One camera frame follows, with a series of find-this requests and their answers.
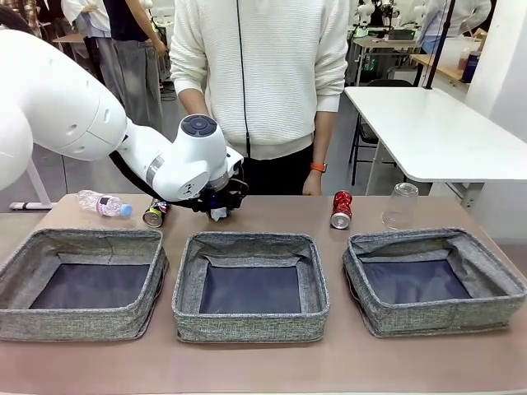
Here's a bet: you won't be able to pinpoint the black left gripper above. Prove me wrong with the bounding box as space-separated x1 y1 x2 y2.
191 174 250 216

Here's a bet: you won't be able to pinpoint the crushed black drink can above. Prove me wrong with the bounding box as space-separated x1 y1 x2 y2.
142 198 171 228

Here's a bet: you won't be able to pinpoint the crushed red drink can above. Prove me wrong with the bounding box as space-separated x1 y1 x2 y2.
329 190 354 230

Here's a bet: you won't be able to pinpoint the clear pink-label plastic bottle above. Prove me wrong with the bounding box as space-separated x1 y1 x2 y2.
77 189 134 218

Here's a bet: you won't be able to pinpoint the clear plastic cup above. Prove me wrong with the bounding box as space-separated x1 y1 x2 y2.
380 182 420 230

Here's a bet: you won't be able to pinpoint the person's left forearm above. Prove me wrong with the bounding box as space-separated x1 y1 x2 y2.
310 109 345 165

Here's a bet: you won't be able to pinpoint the person's right forearm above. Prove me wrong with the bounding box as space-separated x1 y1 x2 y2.
176 87 212 119

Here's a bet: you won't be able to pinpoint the person's left hand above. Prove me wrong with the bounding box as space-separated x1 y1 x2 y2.
302 170 325 198

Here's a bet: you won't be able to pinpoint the person's black trousers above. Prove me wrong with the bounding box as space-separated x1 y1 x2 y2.
228 143 319 197

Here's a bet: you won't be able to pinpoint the grey fabric basket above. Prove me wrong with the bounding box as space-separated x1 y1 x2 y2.
0 228 170 342
171 231 330 343
342 227 527 338

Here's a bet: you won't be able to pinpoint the person's white knit sweater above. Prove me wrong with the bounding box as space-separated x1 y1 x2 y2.
169 0 351 160

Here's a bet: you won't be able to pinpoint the bystander in grey trousers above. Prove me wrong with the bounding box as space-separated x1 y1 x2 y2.
102 0 166 133

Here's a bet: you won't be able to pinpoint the bystander in light blue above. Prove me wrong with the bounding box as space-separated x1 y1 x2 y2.
61 0 114 83

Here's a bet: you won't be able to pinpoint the large white table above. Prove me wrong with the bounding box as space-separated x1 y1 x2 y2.
343 85 527 183

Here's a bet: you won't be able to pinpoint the wooden workbench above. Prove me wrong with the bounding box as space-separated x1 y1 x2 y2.
352 35 422 86

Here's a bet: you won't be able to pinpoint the black stand pole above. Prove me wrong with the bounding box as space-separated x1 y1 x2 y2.
423 0 457 91

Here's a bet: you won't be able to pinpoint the bystander in plaid shirt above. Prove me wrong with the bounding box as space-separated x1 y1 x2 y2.
7 0 49 39

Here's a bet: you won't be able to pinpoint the clear plastic storage tub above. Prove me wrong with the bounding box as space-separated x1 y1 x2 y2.
441 36 483 78

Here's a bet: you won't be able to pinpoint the dark blue bottle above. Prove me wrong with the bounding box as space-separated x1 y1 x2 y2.
460 45 481 84

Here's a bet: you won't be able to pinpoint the bystander in pale shirt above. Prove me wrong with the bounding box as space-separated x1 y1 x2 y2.
418 0 493 54

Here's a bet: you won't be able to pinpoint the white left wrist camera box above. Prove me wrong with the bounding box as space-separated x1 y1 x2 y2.
224 146 245 178

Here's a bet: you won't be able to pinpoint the thin black cord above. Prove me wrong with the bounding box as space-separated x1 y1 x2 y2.
236 0 252 158

